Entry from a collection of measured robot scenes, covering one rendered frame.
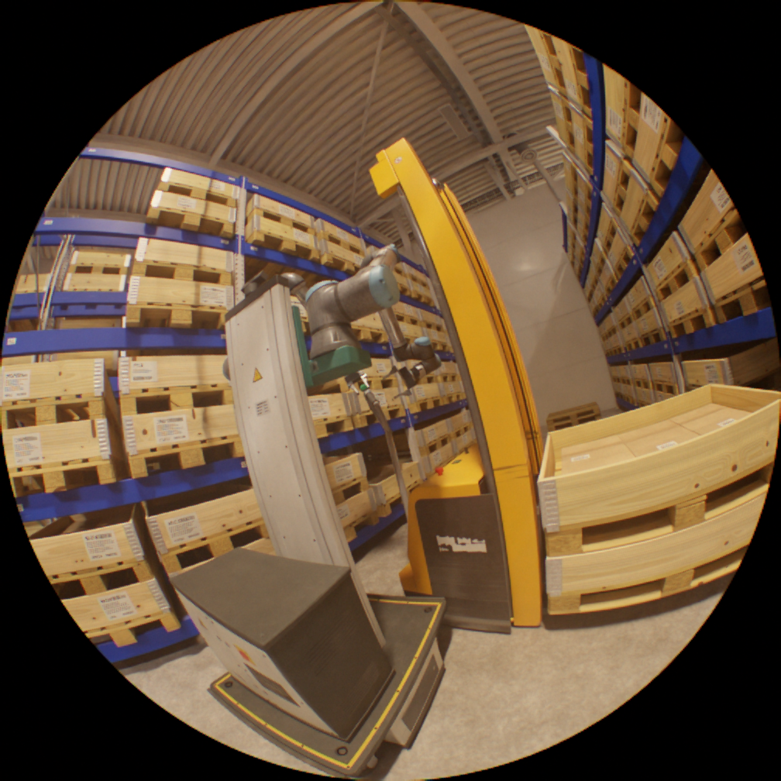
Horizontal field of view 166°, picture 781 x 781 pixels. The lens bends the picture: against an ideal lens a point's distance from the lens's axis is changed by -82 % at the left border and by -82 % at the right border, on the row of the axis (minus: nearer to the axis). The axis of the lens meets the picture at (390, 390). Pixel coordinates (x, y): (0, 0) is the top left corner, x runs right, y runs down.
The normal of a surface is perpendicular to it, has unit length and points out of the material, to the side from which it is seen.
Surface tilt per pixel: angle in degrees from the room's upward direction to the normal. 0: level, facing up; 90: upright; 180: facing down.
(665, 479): 90
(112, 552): 90
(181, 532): 90
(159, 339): 90
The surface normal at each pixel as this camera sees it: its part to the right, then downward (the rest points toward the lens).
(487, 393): -0.58, 0.07
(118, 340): 0.78, -0.26
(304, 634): 0.89, -0.26
